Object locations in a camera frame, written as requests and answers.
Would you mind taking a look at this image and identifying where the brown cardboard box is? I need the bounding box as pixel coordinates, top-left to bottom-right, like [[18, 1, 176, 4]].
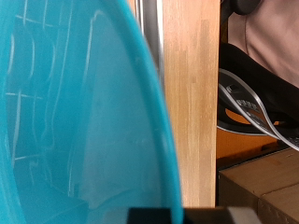
[[218, 148, 299, 224]]

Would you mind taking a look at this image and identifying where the beige fabric object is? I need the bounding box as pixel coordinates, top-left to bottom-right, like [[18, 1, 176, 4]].
[[226, 0, 299, 90]]

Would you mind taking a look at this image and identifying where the black silver curved object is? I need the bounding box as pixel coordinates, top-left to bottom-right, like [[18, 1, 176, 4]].
[[217, 68, 299, 152]]

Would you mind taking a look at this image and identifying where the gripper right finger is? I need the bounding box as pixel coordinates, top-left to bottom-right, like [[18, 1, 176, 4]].
[[183, 205, 264, 224]]

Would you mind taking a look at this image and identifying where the black fabric object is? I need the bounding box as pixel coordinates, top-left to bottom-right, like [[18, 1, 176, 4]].
[[218, 41, 299, 125]]

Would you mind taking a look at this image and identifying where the metal wire dish rack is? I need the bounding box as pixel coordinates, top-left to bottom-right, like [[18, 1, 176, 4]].
[[135, 0, 166, 85]]

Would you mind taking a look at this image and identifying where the blue plastic plate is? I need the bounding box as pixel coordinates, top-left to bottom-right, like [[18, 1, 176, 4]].
[[0, 0, 184, 224]]

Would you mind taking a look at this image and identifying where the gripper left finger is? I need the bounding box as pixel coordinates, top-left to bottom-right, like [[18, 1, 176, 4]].
[[125, 206, 173, 224]]

